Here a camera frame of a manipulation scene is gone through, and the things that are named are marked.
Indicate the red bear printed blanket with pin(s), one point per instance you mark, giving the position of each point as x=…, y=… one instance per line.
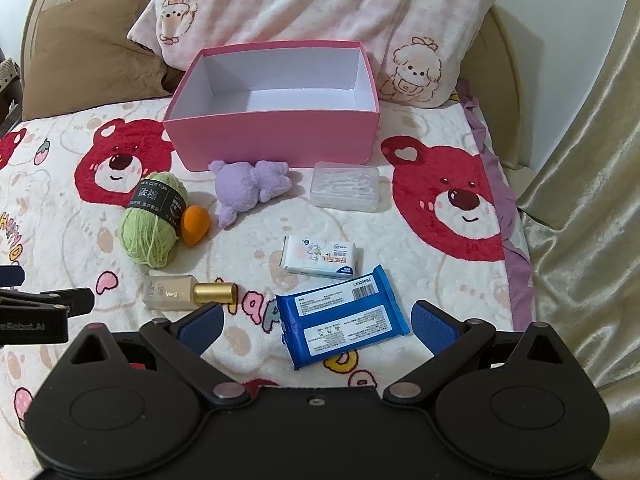
x=350, y=222

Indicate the white wet wipes pack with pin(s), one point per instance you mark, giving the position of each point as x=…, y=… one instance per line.
x=310, y=255

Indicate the orange makeup sponge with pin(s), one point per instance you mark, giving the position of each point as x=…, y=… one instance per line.
x=195, y=225

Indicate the gold satin curtain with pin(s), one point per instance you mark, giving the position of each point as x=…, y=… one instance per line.
x=590, y=160

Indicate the purple plush toy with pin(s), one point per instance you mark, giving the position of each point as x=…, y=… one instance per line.
x=240, y=185

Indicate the clear cotton swab box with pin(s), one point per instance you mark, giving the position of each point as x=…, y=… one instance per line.
x=345, y=187

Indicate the brown pillow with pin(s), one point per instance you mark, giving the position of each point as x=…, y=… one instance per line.
x=90, y=55

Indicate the beige bed headboard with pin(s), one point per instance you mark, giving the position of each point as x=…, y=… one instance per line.
x=510, y=110

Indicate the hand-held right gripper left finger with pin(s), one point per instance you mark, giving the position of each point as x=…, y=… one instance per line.
x=202, y=327

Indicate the pink puppy print pillow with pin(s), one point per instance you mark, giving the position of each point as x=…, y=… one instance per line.
x=325, y=5

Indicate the foundation bottle with gold cap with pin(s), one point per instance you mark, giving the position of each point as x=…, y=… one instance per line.
x=170, y=292

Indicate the white mesh basket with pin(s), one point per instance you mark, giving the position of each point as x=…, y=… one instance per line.
x=9, y=72

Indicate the blue wet wipes pack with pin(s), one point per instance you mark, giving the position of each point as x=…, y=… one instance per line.
x=340, y=325

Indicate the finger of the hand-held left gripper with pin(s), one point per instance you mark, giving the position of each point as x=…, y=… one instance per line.
x=11, y=276
x=75, y=301

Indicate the pink cardboard box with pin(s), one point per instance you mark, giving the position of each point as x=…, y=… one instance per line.
x=270, y=135

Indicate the green yarn ball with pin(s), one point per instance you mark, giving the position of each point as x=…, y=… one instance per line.
x=150, y=240

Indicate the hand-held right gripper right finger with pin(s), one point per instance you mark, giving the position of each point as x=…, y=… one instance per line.
x=434, y=327

